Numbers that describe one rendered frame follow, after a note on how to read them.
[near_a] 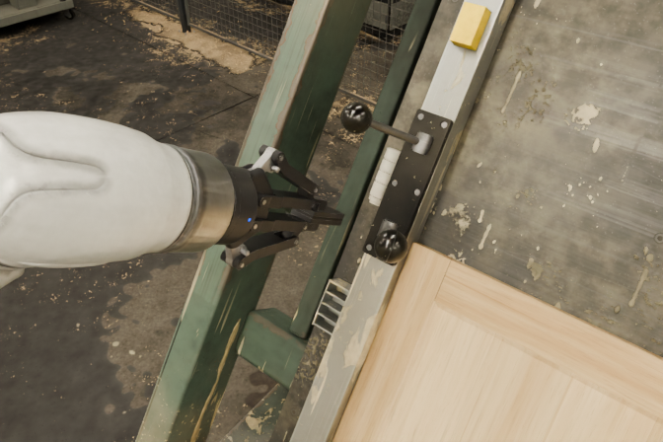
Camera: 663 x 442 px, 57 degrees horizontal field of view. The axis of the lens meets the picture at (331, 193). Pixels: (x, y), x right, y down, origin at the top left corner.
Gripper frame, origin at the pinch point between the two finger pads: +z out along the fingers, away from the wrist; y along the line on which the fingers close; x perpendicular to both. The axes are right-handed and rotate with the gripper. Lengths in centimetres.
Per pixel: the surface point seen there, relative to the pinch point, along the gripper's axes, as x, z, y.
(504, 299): 20.6, 13.6, 1.8
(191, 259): -138, 147, 72
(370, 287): 4.7, 11.5, 7.9
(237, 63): -266, 275, -20
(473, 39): 5.9, 9.6, -25.9
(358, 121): 0.5, 0.1, -11.7
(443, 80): 3.4, 11.5, -20.5
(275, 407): -18, 44, 48
